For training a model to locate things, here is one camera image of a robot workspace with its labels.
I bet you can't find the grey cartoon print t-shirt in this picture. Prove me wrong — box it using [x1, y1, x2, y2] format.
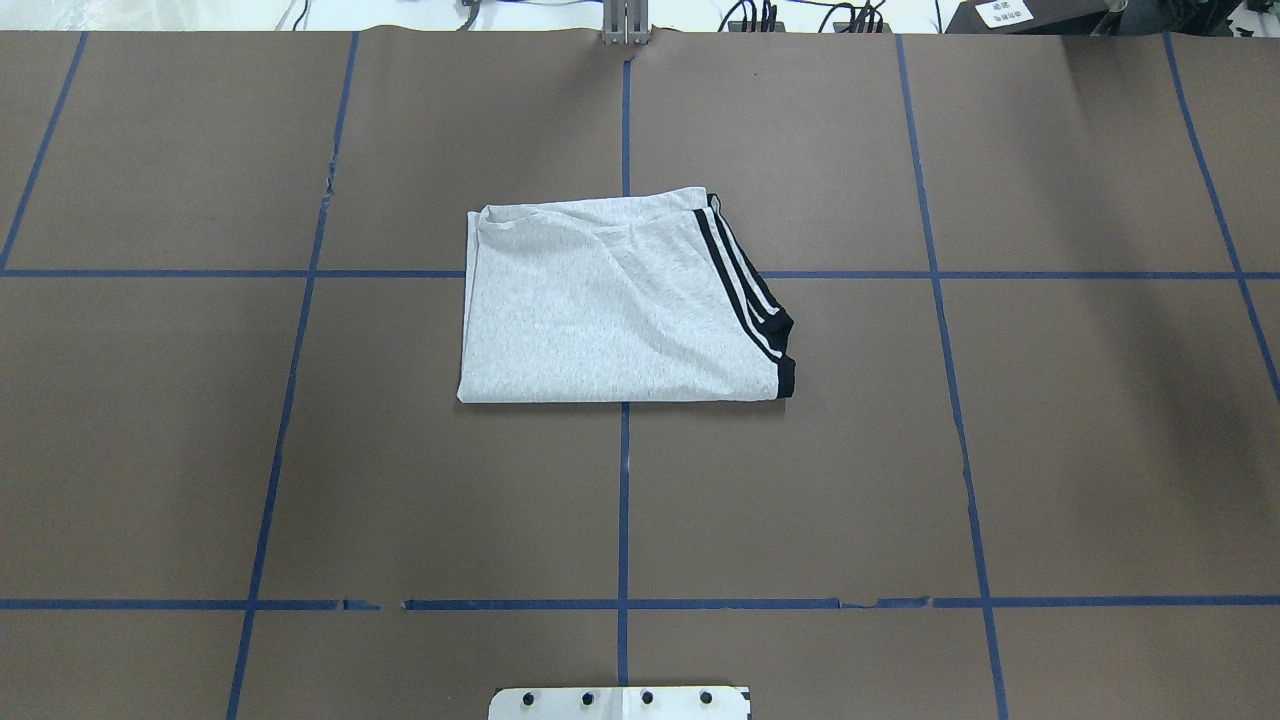
[457, 187, 796, 404]

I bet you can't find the aluminium frame post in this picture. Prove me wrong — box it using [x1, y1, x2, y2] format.
[602, 0, 652, 46]

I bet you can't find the grey usb hub far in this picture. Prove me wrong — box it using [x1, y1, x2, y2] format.
[716, 0, 785, 35]

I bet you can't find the grey usb hub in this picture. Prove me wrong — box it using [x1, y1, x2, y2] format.
[716, 0, 785, 35]
[817, 1, 892, 35]

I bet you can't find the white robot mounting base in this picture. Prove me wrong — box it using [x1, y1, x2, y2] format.
[486, 685, 753, 719]

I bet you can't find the grey usb hub near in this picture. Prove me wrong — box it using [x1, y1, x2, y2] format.
[817, 1, 892, 35]

